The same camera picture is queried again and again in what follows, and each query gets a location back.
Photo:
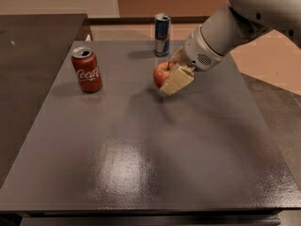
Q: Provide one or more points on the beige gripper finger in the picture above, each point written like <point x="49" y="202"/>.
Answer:
<point x="177" y="56"/>
<point x="180" y="77"/>

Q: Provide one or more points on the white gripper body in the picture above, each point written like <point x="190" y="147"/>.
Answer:
<point x="197" y="53"/>

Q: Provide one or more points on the red Coca-Cola can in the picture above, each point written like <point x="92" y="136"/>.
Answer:
<point x="84" y="62"/>

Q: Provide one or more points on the blue silver energy drink can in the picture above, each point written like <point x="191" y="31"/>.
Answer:
<point x="161" y="35"/>

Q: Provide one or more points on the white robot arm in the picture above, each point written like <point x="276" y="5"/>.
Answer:
<point x="234" y="24"/>

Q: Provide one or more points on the red apple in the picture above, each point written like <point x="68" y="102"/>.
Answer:
<point x="162" y="72"/>

